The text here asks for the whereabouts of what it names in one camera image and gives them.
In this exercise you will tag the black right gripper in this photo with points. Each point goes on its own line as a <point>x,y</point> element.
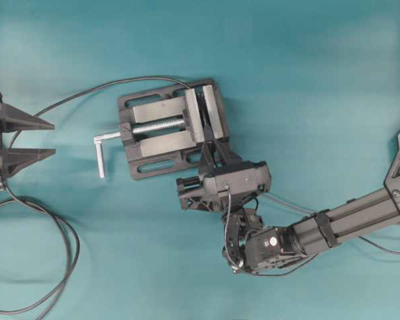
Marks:
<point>224,180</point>

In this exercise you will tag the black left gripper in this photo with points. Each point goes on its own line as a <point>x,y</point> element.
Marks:
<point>13,160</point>

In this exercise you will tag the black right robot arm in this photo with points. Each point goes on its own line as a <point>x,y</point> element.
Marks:
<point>251,247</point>

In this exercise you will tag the black drill press vise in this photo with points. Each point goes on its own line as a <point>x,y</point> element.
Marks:
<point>162,129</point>

